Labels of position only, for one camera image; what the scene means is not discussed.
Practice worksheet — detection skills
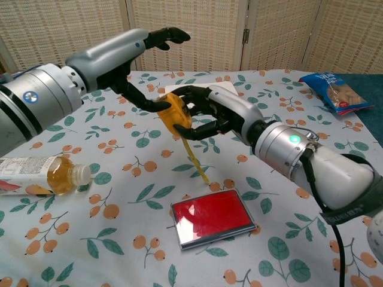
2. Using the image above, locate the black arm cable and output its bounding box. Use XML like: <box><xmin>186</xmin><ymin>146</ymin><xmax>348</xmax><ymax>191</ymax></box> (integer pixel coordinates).
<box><xmin>300</xmin><ymin>131</ymin><xmax>345</xmax><ymax>287</ymax></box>

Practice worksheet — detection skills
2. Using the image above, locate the red flat metal box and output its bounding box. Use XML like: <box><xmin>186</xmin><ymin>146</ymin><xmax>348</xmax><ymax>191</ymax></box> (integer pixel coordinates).
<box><xmin>170</xmin><ymin>188</ymin><xmax>258</xmax><ymax>251</ymax></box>

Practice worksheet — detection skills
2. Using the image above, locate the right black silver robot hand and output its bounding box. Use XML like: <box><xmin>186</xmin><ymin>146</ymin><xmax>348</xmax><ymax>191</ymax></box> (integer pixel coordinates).
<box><xmin>171</xmin><ymin>84</ymin><xmax>270</xmax><ymax>147</ymax></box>

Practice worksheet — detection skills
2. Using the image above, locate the dark fabric arm strap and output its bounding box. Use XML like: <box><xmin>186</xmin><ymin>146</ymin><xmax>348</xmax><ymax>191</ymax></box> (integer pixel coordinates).
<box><xmin>319</xmin><ymin>154</ymin><xmax>383</xmax><ymax>225</ymax></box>

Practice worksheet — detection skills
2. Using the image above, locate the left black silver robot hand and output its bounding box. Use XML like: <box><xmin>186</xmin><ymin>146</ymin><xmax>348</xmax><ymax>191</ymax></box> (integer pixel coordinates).
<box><xmin>65</xmin><ymin>26</ymin><xmax>192</xmax><ymax>114</ymax></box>

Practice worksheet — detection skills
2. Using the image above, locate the amber drink plastic bottle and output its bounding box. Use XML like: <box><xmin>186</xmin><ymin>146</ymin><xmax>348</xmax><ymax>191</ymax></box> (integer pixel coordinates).
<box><xmin>0</xmin><ymin>155</ymin><xmax>92</xmax><ymax>197</ymax></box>

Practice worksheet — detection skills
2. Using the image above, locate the yellow tape measure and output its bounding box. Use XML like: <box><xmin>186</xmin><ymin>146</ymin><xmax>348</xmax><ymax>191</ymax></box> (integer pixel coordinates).
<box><xmin>157</xmin><ymin>93</ymin><xmax>211</xmax><ymax>184</ymax></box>

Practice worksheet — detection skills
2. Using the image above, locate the blue felt table cover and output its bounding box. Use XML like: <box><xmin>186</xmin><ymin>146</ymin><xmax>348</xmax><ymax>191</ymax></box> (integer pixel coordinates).
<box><xmin>336</xmin><ymin>73</ymin><xmax>383</xmax><ymax>140</ymax></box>

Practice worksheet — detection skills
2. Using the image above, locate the floral fruit print tablecloth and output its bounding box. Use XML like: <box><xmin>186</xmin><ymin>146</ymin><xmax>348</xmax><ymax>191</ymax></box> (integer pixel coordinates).
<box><xmin>0</xmin><ymin>69</ymin><xmax>383</xmax><ymax>287</ymax></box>

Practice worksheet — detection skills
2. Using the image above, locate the blue snack bag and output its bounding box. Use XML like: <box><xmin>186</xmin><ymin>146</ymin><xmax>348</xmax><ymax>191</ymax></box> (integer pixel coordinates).
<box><xmin>299</xmin><ymin>71</ymin><xmax>376</xmax><ymax>116</ymax></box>

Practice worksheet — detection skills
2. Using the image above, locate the woven folding screen panel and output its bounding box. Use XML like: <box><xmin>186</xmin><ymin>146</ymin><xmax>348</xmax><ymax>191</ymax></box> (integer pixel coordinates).
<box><xmin>124</xmin><ymin>0</ymin><xmax>251</xmax><ymax>72</ymax></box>
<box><xmin>0</xmin><ymin>0</ymin><xmax>132</xmax><ymax>74</ymax></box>
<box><xmin>241</xmin><ymin>0</ymin><xmax>323</xmax><ymax>72</ymax></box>
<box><xmin>305</xmin><ymin>0</ymin><xmax>383</xmax><ymax>75</ymax></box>

